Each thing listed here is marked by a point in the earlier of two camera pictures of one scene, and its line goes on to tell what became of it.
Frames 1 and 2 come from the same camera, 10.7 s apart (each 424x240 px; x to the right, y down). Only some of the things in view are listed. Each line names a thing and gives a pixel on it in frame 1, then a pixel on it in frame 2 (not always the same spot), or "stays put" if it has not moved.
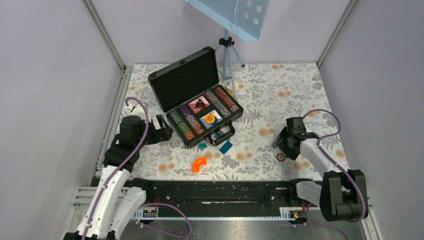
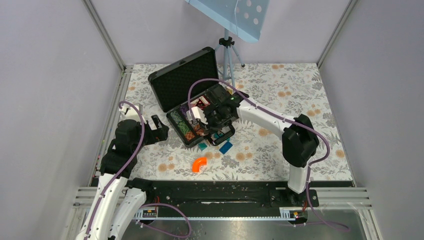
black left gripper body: [154, 135] stays put
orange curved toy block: [198, 162] stays put
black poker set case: [196, 105] stays put
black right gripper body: [284, 144] -> [215, 118]
